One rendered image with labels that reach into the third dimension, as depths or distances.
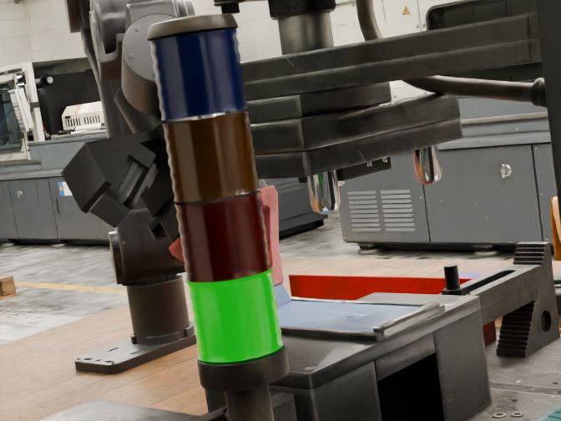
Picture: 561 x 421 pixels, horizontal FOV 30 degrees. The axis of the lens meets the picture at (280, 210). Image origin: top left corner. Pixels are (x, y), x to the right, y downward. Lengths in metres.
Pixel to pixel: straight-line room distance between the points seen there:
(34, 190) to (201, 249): 9.40
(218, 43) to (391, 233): 6.22
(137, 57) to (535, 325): 0.42
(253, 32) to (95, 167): 9.39
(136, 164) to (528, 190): 5.26
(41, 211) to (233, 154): 9.38
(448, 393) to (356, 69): 0.25
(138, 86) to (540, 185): 5.23
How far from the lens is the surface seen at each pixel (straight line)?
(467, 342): 0.80
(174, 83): 0.44
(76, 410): 0.91
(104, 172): 0.77
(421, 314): 0.75
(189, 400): 0.95
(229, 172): 0.44
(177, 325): 1.14
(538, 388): 0.86
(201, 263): 0.45
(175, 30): 0.44
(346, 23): 6.70
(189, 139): 0.44
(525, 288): 0.93
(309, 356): 0.70
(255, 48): 10.15
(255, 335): 0.45
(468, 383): 0.80
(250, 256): 0.44
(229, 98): 0.44
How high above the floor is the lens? 1.16
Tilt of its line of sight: 7 degrees down
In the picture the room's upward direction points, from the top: 8 degrees counter-clockwise
